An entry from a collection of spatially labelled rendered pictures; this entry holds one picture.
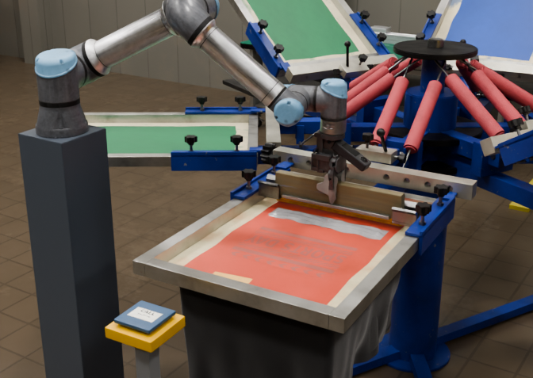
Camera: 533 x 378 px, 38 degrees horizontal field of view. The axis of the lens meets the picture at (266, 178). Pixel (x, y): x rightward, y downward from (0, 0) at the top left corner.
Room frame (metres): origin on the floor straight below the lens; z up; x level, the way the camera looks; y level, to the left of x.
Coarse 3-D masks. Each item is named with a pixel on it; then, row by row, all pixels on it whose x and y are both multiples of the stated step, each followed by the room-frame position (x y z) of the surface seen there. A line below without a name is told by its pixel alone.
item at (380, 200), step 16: (288, 176) 2.22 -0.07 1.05; (304, 176) 2.20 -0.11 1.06; (288, 192) 2.21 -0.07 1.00; (304, 192) 2.19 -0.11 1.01; (320, 192) 2.16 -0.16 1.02; (336, 192) 2.14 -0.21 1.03; (352, 192) 2.11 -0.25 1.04; (368, 192) 2.09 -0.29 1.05; (384, 192) 2.07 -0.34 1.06; (368, 208) 2.09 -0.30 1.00; (384, 208) 2.06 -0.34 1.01
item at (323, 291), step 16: (368, 224) 2.08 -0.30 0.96; (384, 224) 2.08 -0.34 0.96; (336, 240) 1.97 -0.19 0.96; (352, 240) 1.97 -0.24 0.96; (368, 240) 1.97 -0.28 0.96; (384, 240) 1.97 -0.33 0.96; (352, 256) 1.87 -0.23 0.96; (368, 256) 1.87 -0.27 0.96; (272, 272) 1.78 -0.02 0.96; (288, 272) 1.78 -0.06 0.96; (336, 272) 1.78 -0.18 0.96; (352, 272) 1.78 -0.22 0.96; (272, 288) 1.69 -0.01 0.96; (288, 288) 1.69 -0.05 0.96; (304, 288) 1.69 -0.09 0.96; (320, 288) 1.69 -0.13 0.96; (336, 288) 1.69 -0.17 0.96
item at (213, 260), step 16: (272, 208) 2.20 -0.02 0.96; (288, 208) 2.20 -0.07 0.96; (304, 208) 2.20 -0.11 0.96; (256, 224) 2.08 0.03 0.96; (272, 224) 2.08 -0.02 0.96; (288, 224) 2.08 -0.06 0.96; (304, 224) 2.08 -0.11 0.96; (224, 240) 1.97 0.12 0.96; (240, 240) 1.97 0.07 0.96; (208, 256) 1.87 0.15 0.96; (224, 256) 1.87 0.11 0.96; (208, 272) 1.77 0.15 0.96; (224, 272) 1.78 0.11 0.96; (240, 272) 1.78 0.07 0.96; (256, 272) 1.78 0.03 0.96
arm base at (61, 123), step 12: (48, 108) 2.15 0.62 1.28; (60, 108) 2.15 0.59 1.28; (72, 108) 2.17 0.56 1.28; (48, 120) 2.14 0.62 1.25; (60, 120) 2.15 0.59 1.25; (72, 120) 2.16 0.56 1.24; (84, 120) 2.19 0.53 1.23; (36, 132) 2.16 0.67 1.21; (48, 132) 2.13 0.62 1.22; (60, 132) 2.13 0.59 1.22; (72, 132) 2.15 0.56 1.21; (84, 132) 2.18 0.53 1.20
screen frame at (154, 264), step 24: (216, 216) 2.05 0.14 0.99; (168, 240) 1.89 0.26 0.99; (192, 240) 1.94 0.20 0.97; (408, 240) 1.89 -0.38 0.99; (144, 264) 1.75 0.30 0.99; (168, 264) 1.75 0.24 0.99; (384, 264) 1.75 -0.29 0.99; (192, 288) 1.68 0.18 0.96; (216, 288) 1.65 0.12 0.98; (240, 288) 1.62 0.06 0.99; (264, 288) 1.62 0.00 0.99; (360, 288) 1.62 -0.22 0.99; (288, 312) 1.55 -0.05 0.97; (312, 312) 1.52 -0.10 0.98; (336, 312) 1.51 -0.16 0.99; (360, 312) 1.56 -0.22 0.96
